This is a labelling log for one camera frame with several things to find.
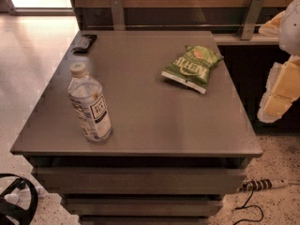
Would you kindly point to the left metal wall bracket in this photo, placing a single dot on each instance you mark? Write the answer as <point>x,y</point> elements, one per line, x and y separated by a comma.
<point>118,19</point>

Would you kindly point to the metal wall bracket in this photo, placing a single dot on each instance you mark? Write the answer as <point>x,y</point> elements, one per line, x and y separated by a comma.
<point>118,19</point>
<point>253,11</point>

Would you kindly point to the grey drawer cabinet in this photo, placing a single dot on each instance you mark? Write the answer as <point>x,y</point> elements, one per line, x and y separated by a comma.
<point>173,154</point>

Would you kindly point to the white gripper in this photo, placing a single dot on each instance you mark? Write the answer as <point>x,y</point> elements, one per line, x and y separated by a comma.
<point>291,27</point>

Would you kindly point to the striped power strip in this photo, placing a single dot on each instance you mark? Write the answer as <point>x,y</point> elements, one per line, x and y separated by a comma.
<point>263,184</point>

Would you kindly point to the green chip bag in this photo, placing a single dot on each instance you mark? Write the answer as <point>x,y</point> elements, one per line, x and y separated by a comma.
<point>193,68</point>

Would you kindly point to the grey wall shelf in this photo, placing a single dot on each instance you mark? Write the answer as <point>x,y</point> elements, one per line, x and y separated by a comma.
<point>235,40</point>

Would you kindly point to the right metal wall bracket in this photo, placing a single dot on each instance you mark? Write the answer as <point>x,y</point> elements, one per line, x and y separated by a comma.
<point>253,11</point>

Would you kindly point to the black chair base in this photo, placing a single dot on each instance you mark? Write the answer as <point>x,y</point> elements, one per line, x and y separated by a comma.
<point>18,202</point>

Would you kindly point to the clear plastic water bottle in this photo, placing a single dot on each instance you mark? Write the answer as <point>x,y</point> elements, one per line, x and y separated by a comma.
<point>87,98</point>

